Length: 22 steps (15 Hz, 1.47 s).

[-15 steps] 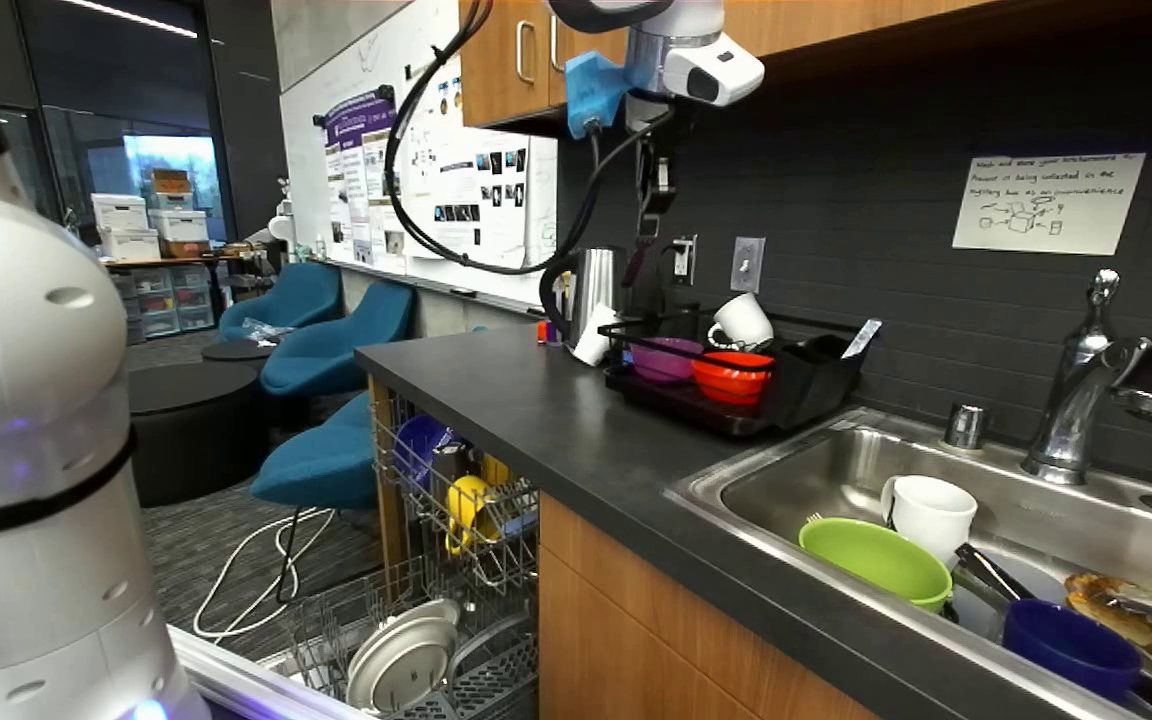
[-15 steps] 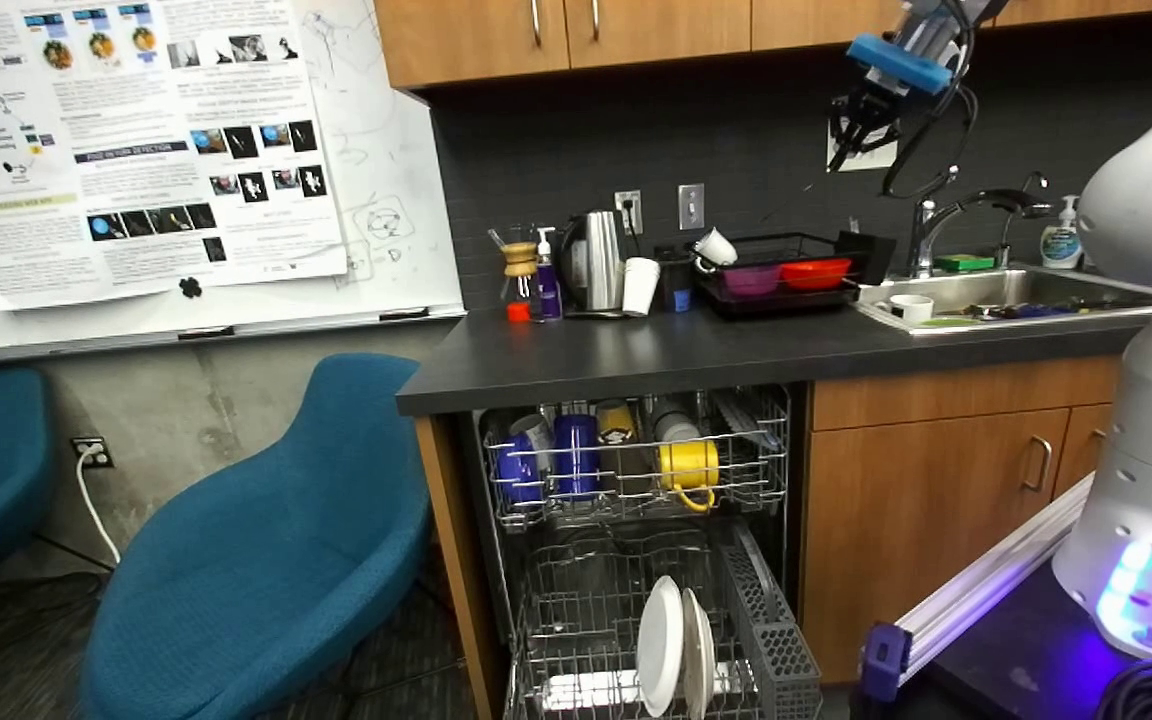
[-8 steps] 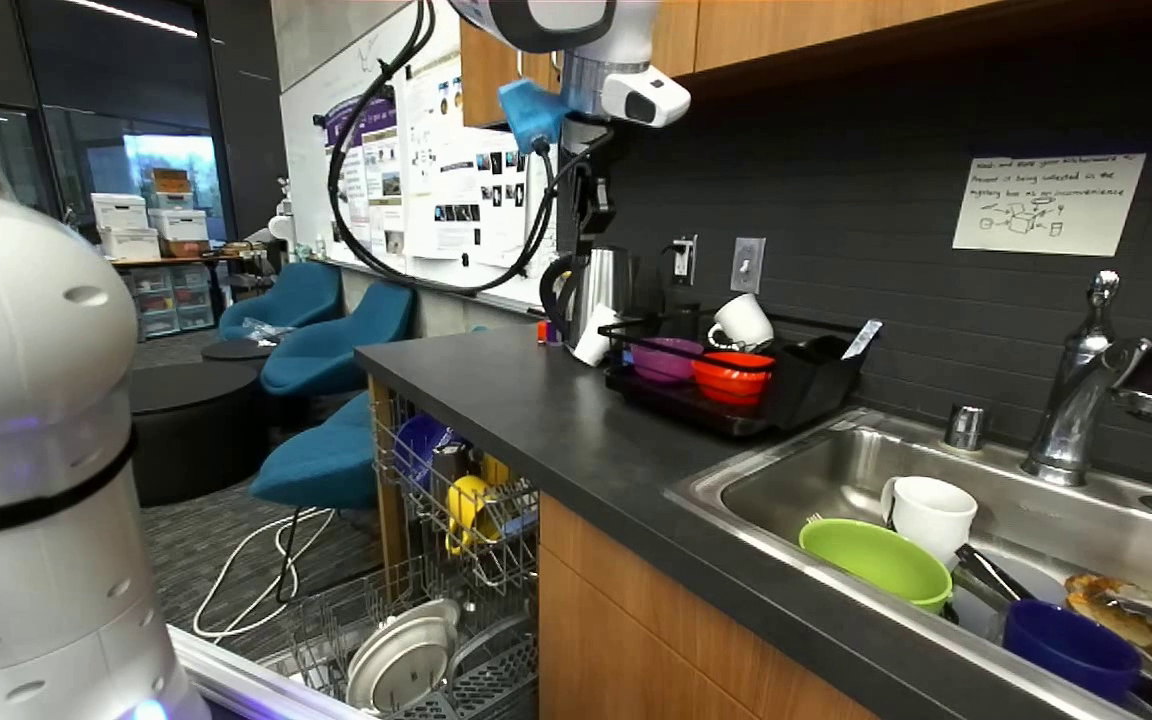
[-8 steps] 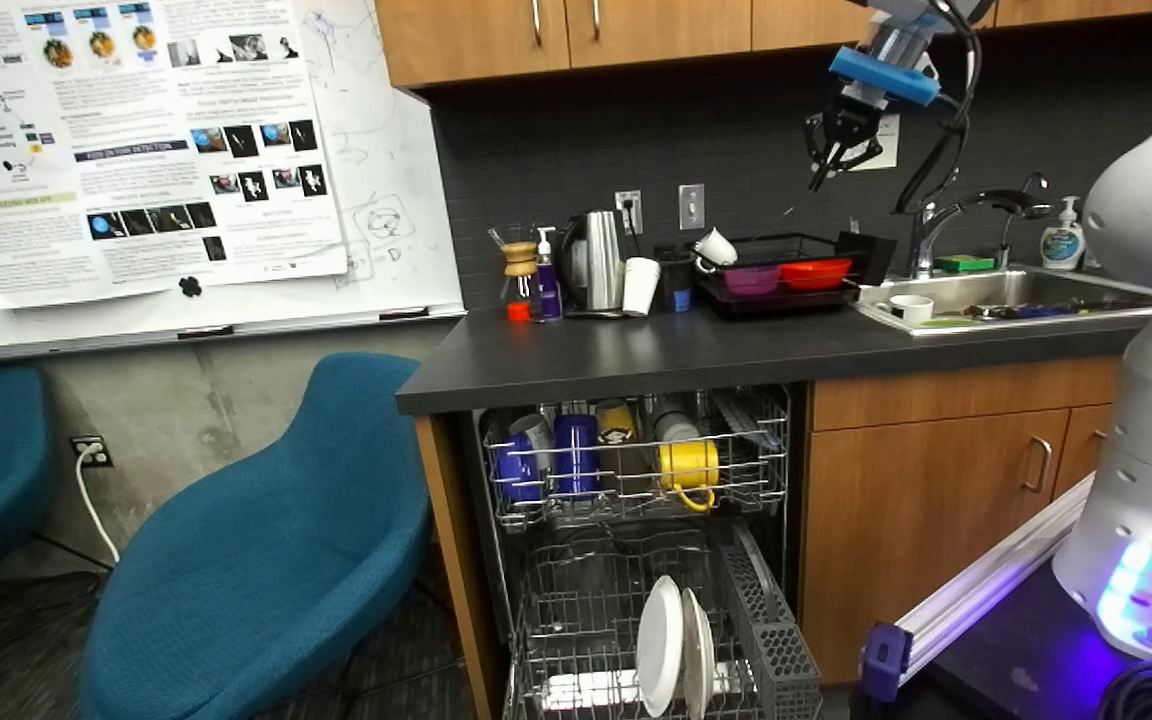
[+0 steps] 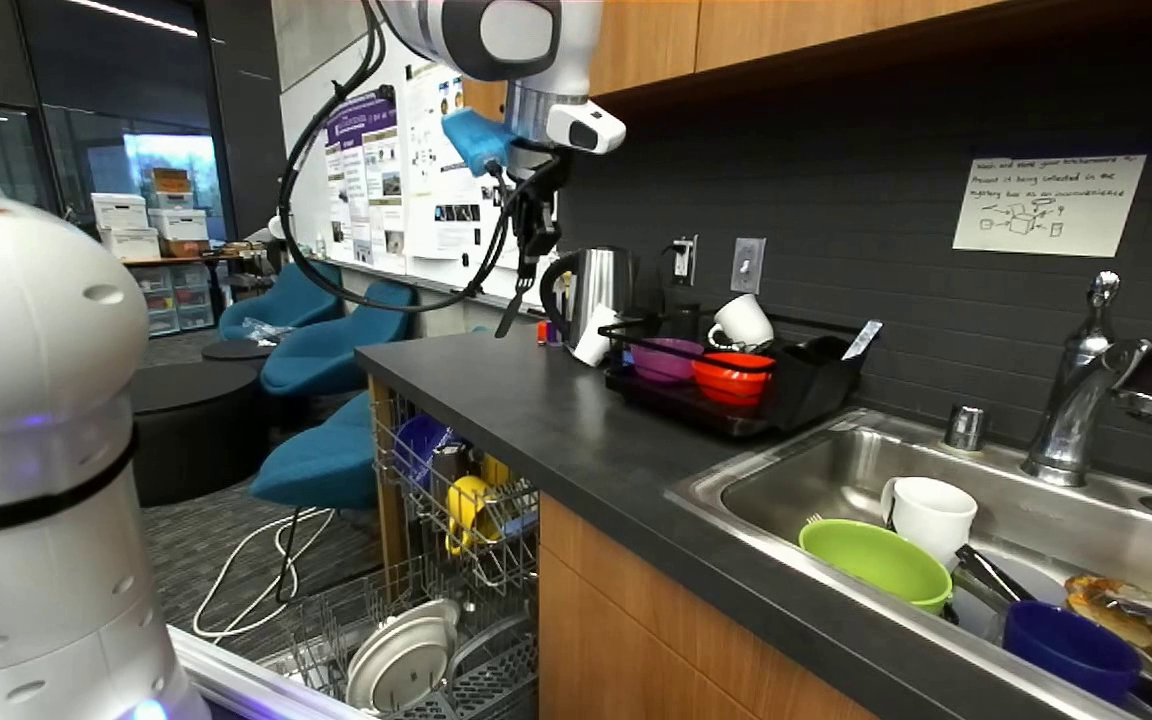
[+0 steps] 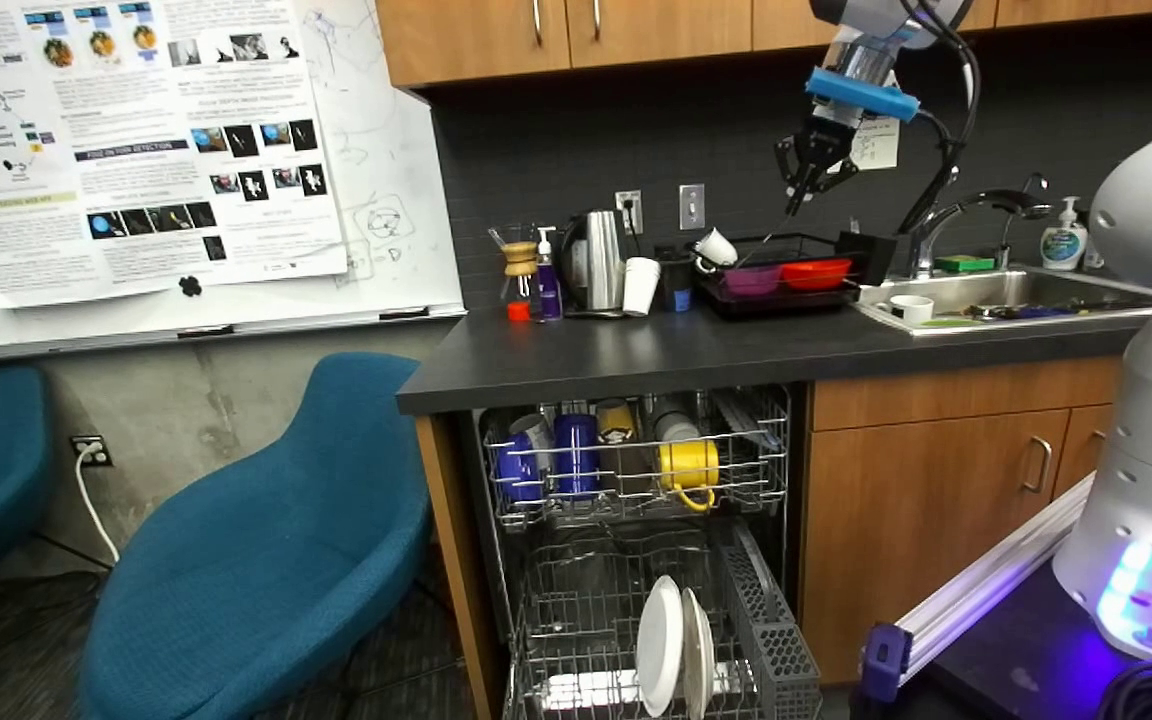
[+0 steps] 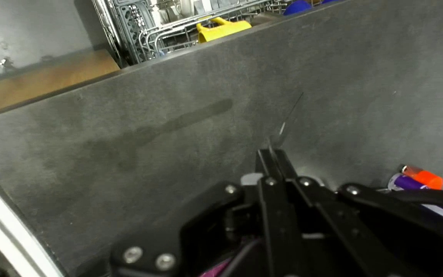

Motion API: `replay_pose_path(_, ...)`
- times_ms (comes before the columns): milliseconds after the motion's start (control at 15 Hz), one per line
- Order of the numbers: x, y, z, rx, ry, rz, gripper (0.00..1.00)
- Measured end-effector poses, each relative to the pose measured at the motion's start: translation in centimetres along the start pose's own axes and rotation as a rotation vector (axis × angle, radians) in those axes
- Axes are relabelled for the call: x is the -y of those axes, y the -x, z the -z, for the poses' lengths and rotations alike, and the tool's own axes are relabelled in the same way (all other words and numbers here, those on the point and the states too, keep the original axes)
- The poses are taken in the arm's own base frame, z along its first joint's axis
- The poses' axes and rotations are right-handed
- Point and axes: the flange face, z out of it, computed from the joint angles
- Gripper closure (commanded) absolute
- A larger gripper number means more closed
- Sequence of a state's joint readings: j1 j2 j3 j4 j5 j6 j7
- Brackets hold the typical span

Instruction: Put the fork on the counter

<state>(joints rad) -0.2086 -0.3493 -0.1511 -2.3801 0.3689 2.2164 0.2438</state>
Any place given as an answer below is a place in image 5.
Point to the chrome sink faucet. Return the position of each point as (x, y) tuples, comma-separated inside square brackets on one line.
[(1071, 402)]

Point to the purple header poster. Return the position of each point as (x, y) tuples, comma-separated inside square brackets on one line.
[(363, 175)]

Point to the shelf with storage bins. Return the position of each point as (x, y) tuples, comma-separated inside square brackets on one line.
[(157, 280)]

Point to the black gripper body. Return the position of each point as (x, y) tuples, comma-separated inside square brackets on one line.
[(537, 190)]

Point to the purple bowl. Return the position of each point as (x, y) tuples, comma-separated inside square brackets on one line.
[(666, 363)]

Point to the yellow mug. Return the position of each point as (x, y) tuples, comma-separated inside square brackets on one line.
[(471, 515)]

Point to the white paper wall note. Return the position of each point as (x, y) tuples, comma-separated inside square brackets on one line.
[(1049, 200)]

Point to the stainless steel kettle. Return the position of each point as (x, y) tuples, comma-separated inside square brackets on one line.
[(590, 284)]

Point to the white mug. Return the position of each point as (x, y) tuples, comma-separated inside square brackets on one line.
[(737, 327)]

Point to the white wall outlet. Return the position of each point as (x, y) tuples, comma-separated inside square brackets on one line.
[(686, 258)]

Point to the blue cup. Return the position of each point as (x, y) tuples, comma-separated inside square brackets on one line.
[(1071, 646)]

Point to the white tall cup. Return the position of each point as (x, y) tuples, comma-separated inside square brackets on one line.
[(595, 347)]

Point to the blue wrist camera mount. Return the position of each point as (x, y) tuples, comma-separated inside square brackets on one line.
[(482, 143)]

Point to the dirty plate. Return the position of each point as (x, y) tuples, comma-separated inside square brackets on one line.
[(1136, 621)]

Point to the round black low table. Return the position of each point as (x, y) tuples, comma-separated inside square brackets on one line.
[(190, 424)]

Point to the stainless steel sink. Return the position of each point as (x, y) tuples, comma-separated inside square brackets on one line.
[(801, 463)]

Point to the blue mug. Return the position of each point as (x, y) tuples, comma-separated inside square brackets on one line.
[(421, 445)]

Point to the blue shell chair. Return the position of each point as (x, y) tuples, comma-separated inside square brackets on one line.
[(336, 347), (322, 463), (287, 302)]

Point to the large white research poster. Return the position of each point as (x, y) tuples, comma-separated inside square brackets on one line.
[(448, 224)]

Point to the white cup in sink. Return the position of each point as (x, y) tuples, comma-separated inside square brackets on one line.
[(935, 519)]

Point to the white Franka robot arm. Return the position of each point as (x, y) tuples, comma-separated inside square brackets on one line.
[(28, 465)]

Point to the small chrome sink knob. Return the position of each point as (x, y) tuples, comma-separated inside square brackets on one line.
[(966, 424)]

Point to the black utensil holder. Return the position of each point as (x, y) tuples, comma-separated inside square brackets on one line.
[(816, 380)]

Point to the grey wall light switch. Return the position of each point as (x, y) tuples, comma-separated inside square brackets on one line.
[(745, 266)]

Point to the red bowl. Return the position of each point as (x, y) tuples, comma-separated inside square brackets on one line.
[(731, 380)]

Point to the white whiteboard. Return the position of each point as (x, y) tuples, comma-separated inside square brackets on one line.
[(309, 65)]

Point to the green bowl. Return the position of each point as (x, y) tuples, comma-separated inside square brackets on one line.
[(876, 563)]

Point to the black dish drying rack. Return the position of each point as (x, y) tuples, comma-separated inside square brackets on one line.
[(789, 402)]

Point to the white plate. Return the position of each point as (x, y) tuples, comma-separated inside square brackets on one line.
[(402, 663)]

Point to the wooden lower cabinet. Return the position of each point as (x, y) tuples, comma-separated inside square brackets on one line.
[(657, 626)]

